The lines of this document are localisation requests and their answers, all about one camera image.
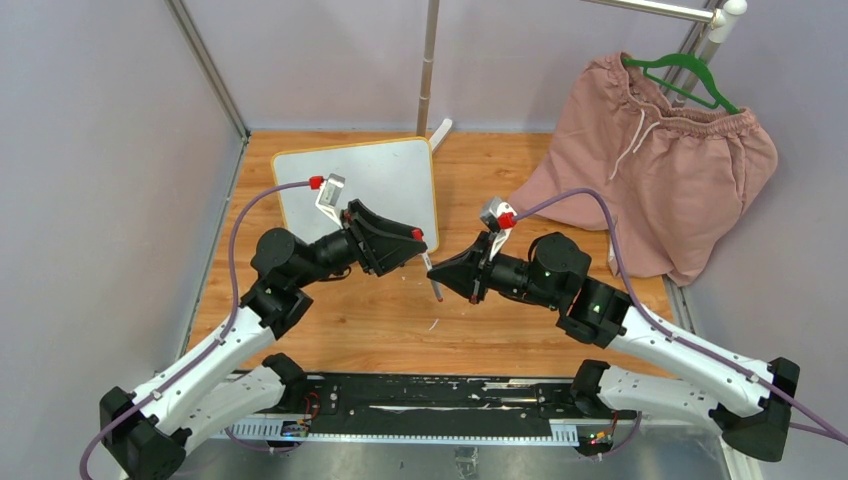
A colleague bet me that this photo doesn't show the pink shorts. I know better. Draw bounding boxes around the pink shorts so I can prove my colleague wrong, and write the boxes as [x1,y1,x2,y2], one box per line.
[509,52,778,286]

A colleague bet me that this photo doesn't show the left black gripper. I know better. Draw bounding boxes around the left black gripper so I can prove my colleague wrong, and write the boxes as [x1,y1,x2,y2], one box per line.
[293,200,427,289]

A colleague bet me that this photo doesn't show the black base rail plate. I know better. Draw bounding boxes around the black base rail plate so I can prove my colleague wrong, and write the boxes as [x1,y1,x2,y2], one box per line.
[142,370,737,458]

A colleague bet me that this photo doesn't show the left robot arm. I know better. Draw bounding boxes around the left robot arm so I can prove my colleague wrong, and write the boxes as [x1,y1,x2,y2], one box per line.
[100,200,427,479]

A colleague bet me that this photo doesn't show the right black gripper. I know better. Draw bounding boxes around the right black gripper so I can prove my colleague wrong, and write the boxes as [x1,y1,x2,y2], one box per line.
[428,232,562,311]

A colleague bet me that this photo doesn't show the yellow framed whiteboard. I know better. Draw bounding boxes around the yellow framed whiteboard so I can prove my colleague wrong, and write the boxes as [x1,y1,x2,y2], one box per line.
[271,137,439,253]

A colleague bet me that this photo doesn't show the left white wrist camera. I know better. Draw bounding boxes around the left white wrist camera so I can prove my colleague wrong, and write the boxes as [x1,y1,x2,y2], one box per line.
[312,174,346,227]

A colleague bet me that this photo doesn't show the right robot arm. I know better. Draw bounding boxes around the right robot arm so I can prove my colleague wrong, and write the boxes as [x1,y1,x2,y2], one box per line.
[427,232,800,462]

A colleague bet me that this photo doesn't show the white metal clothes rack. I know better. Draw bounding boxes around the white metal clothes rack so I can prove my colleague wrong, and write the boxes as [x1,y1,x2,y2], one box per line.
[414,0,747,151]

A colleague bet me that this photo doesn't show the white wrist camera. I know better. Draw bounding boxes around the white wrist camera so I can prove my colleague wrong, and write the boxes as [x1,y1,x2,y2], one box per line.
[479,196,517,260]
[312,174,346,227]

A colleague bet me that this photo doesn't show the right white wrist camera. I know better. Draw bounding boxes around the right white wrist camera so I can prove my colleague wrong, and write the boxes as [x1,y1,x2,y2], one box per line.
[479,196,517,260]

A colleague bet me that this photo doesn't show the red white marker pen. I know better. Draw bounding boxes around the red white marker pen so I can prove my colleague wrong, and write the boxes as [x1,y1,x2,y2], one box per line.
[422,254,445,304]

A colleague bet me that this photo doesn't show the grey aluminium corner post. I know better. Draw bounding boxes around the grey aluminium corner post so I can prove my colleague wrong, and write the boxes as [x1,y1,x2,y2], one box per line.
[164,0,251,145]

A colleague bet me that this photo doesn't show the green clothes hanger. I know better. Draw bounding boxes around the green clothes hanger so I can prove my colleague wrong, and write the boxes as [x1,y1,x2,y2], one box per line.
[621,52,741,115]

